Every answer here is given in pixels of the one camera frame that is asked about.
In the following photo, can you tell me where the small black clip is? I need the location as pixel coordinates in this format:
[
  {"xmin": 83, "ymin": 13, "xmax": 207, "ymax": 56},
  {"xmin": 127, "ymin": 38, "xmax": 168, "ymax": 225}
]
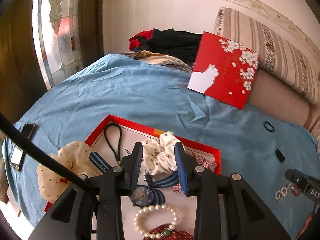
[{"xmin": 275, "ymin": 149, "xmax": 285, "ymax": 163}]

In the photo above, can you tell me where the red floral box lid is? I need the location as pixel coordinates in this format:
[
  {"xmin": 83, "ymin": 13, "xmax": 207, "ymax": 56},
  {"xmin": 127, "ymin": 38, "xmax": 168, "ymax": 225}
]
[{"xmin": 187, "ymin": 32, "xmax": 259, "ymax": 109}]

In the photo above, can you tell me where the red bead bracelet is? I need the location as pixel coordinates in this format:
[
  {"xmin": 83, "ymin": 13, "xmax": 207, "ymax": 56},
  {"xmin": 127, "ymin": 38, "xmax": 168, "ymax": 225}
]
[{"xmin": 290, "ymin": 185, "xmax": 303, "ymax": 197}]

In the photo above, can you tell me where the red plaid scrunchie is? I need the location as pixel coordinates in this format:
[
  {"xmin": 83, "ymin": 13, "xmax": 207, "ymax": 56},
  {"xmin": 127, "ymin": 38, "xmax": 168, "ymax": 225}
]
[{"xmin": 171, "ymin": 150, "xmax": 217, "ymax": 194}]

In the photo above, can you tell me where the white black-dotted scrunchie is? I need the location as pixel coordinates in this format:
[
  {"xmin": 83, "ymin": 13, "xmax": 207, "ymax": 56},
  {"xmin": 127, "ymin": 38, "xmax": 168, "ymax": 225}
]
[{"xmin": 141, "ymin": 131, "xmax": 181, "ymax": 176}]

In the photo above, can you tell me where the small pearl bracelet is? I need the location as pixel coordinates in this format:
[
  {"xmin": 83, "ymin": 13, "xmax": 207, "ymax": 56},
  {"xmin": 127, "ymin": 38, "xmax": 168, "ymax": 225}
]
[{"xmin": 274, "ymin": 183, "xmax": 293, "ymax": 202}]

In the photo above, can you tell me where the stained glass door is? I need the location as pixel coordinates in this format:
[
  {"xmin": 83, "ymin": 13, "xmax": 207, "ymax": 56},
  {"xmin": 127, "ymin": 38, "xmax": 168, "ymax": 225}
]
[{"xmin": 32, "ymin": 0, "xmax": 84, "ymax": 89}]

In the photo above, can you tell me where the black cable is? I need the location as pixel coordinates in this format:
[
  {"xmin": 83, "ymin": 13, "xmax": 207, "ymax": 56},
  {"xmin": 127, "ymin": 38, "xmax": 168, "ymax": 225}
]
[{"xmin": 0, "ymin": 112, "xmax": 99, "ymax": 210}]

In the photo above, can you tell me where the brown striped fabric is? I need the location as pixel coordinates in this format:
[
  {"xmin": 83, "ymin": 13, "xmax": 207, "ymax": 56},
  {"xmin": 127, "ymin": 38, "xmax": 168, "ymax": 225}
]
[{"xmin": 128, "ymin": 50, "xmax": 194, "ymax": 73}]

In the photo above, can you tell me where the black and red clothes pile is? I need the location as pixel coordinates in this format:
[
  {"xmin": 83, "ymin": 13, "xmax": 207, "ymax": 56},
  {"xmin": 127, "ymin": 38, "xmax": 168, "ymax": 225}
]
[{"xmin": 129, "ymin": 28, "xmax": 202, "ymax": 64}]

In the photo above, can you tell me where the red jewelry box tray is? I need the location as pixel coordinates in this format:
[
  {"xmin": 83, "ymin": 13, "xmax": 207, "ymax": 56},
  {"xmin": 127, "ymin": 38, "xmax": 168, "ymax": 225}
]
[{"xmin": 36, "ymin": 115, "xmax": 221, "ymax": 239}]

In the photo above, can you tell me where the black cord lanyard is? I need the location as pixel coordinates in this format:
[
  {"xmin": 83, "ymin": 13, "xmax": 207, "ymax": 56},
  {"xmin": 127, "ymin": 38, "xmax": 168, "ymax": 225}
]
[{"xmin": 103, "ymin": 122, "xmax": 132, "ymax": 167}]

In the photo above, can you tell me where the white pearl bracelet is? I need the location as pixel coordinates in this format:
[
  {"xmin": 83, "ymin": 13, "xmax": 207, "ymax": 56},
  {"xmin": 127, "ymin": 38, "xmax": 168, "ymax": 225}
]
[{"xmin": 133, "ymin": 204, "xmax": 180, "ymax": 240}]

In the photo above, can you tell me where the black smartphone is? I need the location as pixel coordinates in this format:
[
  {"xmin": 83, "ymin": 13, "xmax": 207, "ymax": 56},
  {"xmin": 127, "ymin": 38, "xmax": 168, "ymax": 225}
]
[{"xmin": 10, "ymin": 123, "xmax": 36, "ymax": 171}]

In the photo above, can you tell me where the thin black hair tie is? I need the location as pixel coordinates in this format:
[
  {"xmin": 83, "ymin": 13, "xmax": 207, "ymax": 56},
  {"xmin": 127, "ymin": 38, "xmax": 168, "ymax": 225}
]
[{"xmin": 263, "ymin": 121, "xmax": 276, "ymax": 133}]

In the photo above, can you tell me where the light blue blanket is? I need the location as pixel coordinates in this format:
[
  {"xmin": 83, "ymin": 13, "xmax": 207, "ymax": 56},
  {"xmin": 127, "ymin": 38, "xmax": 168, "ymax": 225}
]
[{"xmin": 15, "ymin": 54, "xmax": 319, "ymax": 238}]

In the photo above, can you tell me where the striped floral bolster pillow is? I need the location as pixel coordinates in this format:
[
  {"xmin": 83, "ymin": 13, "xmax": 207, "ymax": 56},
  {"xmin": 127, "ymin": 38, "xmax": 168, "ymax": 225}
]
[{"xmin": 214, "ymin": 7, "xmax": 319, "ymax": 105}]

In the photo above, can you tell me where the dark red dotted scrunchie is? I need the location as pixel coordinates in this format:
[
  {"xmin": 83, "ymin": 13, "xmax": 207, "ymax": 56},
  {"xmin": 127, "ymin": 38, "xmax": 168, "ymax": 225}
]
[{"xmin": 149, "ymin": 224, "xmax": 194, "ymax": 240}]

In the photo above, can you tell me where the cream sheer dotted scrunchie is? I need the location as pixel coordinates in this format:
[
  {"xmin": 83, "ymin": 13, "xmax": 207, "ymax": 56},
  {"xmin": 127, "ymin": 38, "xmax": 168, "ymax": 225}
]
[{"xmin": 36, "ymin": 141, "xmax": 101, "ymax": 203}]

